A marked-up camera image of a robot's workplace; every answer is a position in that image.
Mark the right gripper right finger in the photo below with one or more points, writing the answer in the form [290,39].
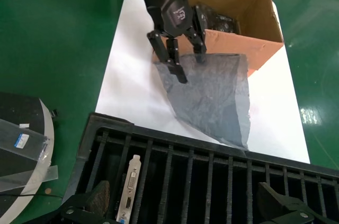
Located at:
[275,205]

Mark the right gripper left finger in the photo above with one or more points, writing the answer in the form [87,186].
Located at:
[98,200]

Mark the graphics card with metal bracket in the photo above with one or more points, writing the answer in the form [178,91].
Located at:
[129,181]

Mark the grey antistatic plastic bag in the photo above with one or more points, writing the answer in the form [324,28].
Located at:
[222,21]
[206,102]

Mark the brown cardboard box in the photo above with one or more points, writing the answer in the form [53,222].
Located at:
[238,46]

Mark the black slotted plastic container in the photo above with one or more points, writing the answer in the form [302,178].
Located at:
[185,139]

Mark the small brown disc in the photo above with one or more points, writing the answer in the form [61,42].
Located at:
[48,191]

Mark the clear acrylic strip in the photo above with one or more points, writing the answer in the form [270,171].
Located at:
[39,176]

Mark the clear acrylic plate with label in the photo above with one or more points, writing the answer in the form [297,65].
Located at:
[26,142]

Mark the small black clip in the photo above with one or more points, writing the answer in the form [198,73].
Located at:
[54,113]

